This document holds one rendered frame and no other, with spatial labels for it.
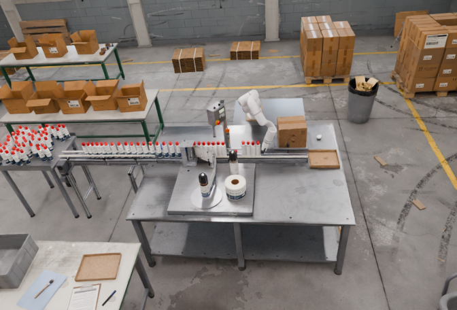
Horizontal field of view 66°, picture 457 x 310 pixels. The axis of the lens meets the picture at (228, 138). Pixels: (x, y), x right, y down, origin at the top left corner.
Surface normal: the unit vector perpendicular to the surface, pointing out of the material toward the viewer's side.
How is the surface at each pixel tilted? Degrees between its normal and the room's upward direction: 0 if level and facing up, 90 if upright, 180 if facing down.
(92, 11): 90
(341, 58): 92
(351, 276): 0
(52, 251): 0
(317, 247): 2
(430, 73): 93
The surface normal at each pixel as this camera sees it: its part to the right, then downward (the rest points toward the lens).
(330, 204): -0.09, -0.79
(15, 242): -0.03, 0.62
